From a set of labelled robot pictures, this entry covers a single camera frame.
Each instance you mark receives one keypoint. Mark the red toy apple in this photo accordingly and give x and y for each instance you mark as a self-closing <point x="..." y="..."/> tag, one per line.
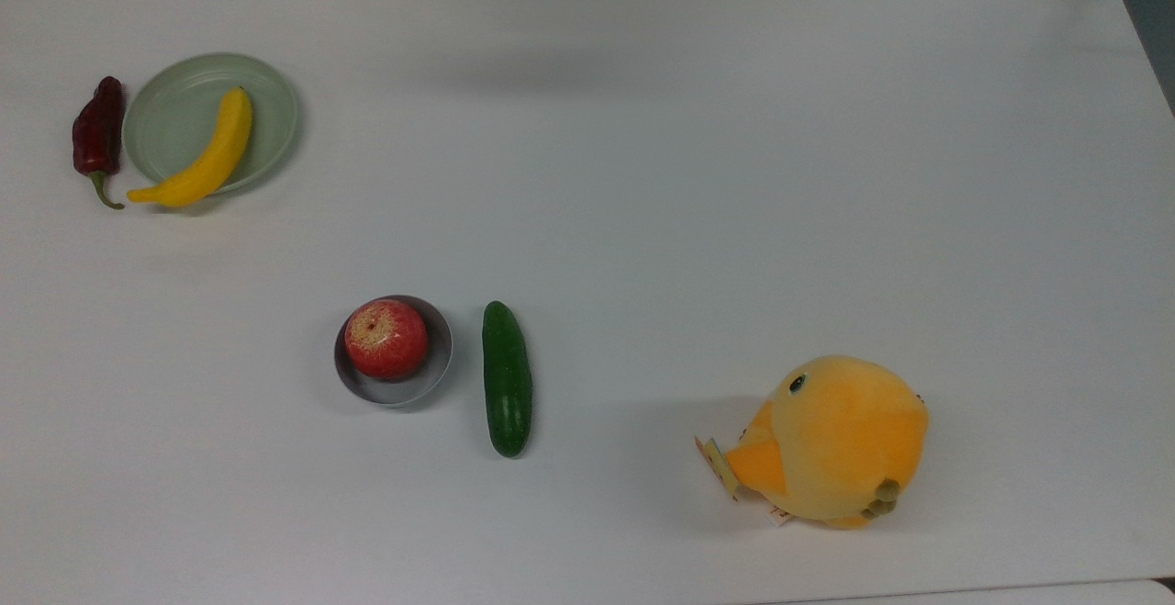
<point x="386" y="339"/>

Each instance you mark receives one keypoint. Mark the red chili pepper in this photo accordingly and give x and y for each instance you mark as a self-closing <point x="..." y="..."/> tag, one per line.
<point x="97" y="132"/>

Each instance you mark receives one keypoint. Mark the yellow toy banana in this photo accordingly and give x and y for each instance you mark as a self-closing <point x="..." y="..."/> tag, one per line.
<point x="216" y="155"/>

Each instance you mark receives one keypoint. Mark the yellow plush chick toy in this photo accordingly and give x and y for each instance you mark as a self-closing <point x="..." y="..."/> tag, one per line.
<point x="844" y="440"/>

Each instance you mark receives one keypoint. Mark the pale green plastic plate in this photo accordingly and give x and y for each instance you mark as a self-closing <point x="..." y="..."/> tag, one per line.
<point x="174" y="118"/>

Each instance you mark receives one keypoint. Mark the dark green cucumber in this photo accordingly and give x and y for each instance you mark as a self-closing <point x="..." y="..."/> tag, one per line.
<point x="507" y="380"/>

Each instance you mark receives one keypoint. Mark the small grey bowl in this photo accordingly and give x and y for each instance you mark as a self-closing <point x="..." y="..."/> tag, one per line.
<point x="439" y="362"/>

